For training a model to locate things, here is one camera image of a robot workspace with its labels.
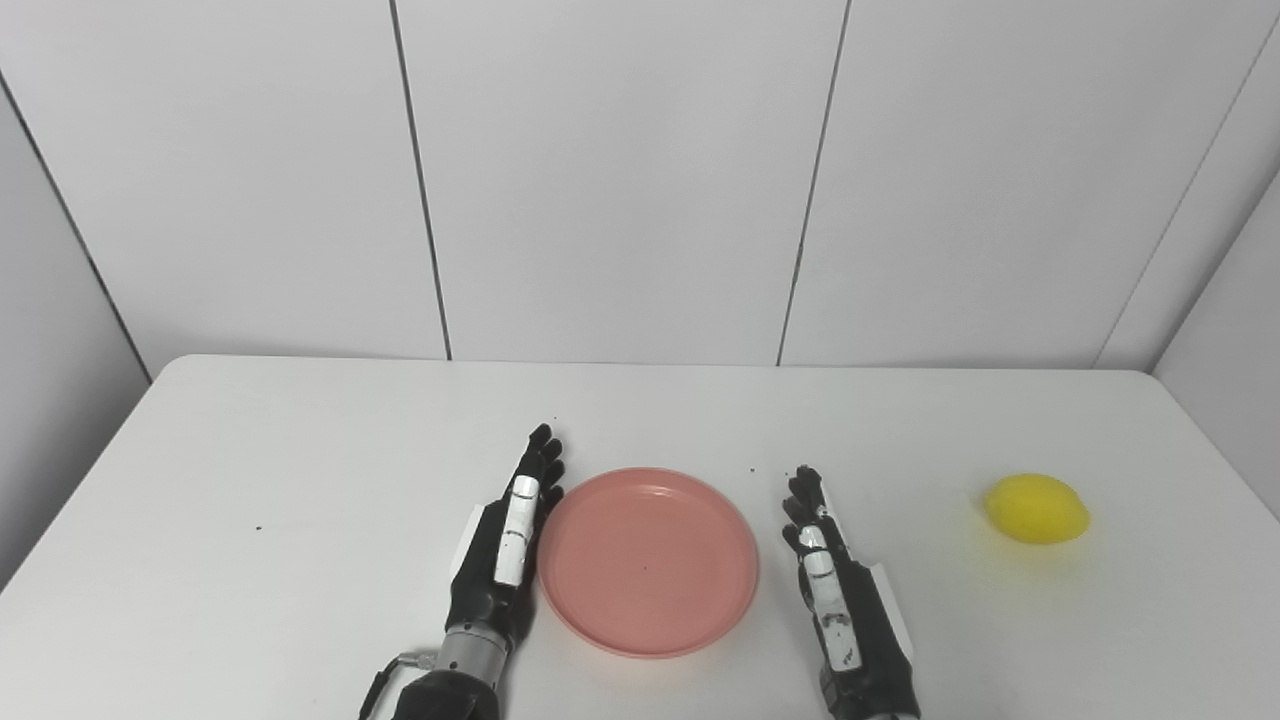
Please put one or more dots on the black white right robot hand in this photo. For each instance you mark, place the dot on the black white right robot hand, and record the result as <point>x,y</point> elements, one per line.
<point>875,640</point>

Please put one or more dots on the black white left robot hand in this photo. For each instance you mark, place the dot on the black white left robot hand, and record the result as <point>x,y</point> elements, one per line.
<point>480,590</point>

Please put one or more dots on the pink plate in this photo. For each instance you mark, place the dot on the pink plate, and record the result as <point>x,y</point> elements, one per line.
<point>648,565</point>

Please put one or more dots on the yellow lemon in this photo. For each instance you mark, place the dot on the yellow lemon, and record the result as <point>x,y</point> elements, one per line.
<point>1036,508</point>

